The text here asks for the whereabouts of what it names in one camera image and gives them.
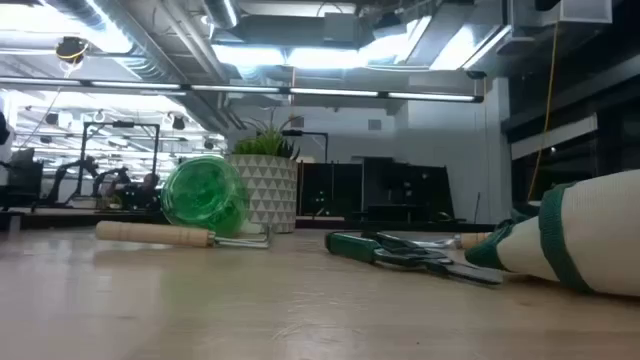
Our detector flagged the green transparent spray bottle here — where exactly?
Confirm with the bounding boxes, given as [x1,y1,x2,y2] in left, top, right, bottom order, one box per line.
[159,154,251,239]

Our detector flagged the wooden handle garden trowel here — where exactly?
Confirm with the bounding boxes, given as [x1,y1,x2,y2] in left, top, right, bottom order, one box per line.
[417,232,495,250]

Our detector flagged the wooden handle hand cultivator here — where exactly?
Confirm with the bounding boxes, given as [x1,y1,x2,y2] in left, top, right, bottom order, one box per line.
[94,220,274,250]

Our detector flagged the beige gardening bag green trim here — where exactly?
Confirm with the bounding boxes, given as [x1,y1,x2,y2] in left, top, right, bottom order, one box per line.
[463,168,640,297]

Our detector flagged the potted plant triangle-pattern white pot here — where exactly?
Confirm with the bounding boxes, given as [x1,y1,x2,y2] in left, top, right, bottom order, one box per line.
[227,112,304,235]

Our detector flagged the black storage cabinet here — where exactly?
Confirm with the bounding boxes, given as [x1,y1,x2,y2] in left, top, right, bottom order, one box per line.
[299,156,456,224]

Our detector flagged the long ceiling light bar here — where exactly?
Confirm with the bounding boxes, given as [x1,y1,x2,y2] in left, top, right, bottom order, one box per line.
[0,76,485,104]

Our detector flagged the person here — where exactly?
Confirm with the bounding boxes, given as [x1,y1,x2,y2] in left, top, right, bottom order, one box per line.
[115,172,162,211]

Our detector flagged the black office chair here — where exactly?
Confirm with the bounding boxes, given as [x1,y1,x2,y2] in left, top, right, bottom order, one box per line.
[0,147,45,211]

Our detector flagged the black metal frame stand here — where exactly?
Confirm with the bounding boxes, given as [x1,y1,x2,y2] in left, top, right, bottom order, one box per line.
[281,128,330,164]
[77,121,161,201]

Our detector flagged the green handle pruning shears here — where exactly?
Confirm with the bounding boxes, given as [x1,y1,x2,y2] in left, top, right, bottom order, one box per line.
[324,230,504,287]

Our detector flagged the yellow cable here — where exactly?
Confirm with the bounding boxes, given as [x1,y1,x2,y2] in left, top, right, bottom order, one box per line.
[527,19,560,201]

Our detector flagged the black coil yellow cable reel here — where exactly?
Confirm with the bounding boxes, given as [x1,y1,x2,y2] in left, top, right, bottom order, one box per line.
[54,35,90,65]

